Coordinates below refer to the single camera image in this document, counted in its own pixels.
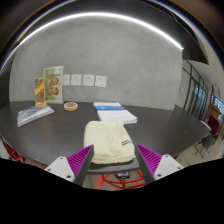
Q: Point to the tall acrylic menu sign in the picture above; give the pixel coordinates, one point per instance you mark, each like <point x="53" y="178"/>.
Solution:
<point x="53" y="85"/>

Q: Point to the red mesh chair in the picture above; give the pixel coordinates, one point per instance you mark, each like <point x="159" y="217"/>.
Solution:
<point x="110" y="181"/>
<point x="15" y="155"/>

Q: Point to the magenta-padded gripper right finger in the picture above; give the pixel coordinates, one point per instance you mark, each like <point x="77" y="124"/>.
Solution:
<point x="155" y="163"/>

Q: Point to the white book with blue band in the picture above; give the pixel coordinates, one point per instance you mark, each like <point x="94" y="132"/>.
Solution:
<point x="115" y="113"/>

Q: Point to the small sign on wooden base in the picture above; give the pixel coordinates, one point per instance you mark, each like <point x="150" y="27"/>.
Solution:
<point x="40" y="93"/>

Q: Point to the grey printed magazine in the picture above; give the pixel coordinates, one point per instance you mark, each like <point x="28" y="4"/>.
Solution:
<point x="33" y="115"/>

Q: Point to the curved white ceiling light strip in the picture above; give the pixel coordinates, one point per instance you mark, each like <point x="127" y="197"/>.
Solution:
<point x="96" y="14"/>

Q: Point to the black-framed glass partition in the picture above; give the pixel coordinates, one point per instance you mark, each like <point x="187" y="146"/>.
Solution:
<point x="196" y="93"/>

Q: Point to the beige masking tape roll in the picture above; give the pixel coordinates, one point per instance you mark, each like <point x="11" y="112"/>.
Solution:
<point x="71" y="106"/>

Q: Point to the cream terry towel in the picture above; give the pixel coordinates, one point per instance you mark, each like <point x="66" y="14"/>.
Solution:
<point x="106" y="140"/>

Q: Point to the dark office chair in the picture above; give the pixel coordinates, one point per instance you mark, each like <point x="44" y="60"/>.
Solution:
<point x="206" y="141"/>

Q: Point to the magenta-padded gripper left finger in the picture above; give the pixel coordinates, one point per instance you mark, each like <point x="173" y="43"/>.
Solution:
<point x="71" y="163"/>

